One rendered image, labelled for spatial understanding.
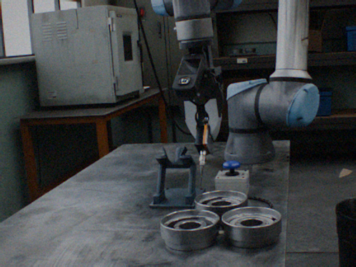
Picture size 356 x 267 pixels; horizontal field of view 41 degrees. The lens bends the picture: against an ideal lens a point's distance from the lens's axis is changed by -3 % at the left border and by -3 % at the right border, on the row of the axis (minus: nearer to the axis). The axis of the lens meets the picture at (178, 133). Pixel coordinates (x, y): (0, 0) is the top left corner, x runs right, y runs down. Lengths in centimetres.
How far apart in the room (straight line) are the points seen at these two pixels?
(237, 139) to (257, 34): 352
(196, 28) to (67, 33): 228
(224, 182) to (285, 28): 48
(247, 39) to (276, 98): 358
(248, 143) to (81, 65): 197
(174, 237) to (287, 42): 70
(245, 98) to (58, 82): 206
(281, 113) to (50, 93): 222
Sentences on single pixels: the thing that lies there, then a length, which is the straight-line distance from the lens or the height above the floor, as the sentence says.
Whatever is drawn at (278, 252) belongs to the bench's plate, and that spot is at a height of 80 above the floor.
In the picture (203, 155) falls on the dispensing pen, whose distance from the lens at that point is 101.
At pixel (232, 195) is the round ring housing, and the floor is 83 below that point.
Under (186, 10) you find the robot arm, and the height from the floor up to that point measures 121.
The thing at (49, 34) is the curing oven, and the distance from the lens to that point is 330.
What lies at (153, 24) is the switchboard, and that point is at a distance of 481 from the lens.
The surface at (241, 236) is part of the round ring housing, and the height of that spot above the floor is 82.
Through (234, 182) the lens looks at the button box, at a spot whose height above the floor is 84.
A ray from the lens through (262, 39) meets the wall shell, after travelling 489.
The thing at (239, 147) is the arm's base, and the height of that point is 85.
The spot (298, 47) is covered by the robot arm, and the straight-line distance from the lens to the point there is 135.
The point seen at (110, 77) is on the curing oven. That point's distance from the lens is 314.
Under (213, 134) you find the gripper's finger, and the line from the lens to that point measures 104.
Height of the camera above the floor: 114
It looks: 10 degrees down
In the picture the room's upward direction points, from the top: 4 degrees counter-clockwise
